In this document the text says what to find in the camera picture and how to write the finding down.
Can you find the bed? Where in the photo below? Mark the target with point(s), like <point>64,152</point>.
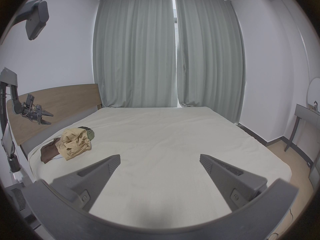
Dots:
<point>162,144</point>

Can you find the beige shorts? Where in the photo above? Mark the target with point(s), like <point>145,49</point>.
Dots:
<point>72,144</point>

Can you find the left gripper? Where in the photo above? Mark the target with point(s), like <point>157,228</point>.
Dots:
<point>36,114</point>

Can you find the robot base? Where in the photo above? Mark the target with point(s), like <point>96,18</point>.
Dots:
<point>18,199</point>

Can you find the black garment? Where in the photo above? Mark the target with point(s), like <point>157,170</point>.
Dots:
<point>83,127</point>

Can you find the brown garment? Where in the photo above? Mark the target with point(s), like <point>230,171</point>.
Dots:
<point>48,152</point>

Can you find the window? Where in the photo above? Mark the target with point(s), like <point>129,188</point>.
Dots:
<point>174,9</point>

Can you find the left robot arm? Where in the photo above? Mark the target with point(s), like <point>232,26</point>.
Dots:
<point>8,76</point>

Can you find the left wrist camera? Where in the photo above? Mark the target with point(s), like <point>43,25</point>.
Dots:
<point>30,99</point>

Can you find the white garment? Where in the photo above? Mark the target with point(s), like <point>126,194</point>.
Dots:
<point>58,157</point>

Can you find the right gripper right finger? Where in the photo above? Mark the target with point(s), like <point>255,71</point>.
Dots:
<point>242,189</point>

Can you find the green garment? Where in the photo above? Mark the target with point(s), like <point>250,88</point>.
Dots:
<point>90,134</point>

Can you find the grey small table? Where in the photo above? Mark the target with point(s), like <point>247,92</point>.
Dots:
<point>303,115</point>

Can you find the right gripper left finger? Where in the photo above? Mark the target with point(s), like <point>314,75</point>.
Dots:
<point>75,189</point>

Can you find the pale green curtain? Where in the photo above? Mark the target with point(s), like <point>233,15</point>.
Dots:
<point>135,54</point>
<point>210,59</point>

